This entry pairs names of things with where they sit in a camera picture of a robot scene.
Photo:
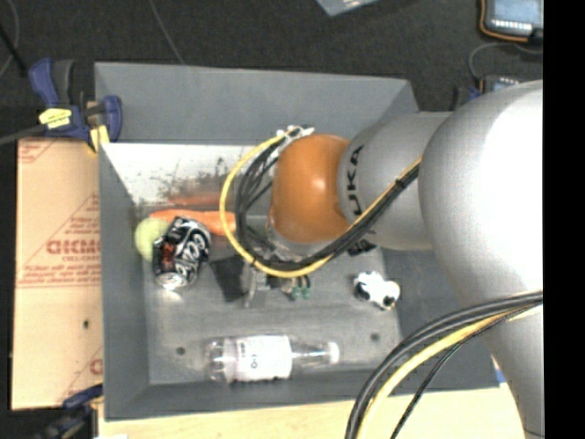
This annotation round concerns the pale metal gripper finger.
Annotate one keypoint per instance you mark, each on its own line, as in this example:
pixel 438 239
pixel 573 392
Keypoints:
pixel 255 286

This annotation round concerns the black and white toy cow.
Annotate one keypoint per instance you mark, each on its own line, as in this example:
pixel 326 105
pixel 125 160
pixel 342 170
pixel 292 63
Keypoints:
pixel 377 290

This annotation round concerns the crushed black soda can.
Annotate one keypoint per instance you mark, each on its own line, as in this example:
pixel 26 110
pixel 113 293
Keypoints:
pixel 183 254

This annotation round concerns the clear plastic bottle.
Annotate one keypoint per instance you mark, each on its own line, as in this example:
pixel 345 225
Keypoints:
pixel 260 358

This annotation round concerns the brown cardboard board, red print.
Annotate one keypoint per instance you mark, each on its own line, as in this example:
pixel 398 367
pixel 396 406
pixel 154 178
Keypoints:
pixel 55 327

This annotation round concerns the orange toy carrot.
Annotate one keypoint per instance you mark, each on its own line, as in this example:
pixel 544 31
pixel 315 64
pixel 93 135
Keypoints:
pixel 215 221

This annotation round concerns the green ball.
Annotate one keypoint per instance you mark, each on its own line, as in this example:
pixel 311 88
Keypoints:
pixel 145 238

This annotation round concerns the grey metal bin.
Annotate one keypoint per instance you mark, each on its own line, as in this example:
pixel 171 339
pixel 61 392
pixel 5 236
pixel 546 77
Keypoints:
pixel 183 103

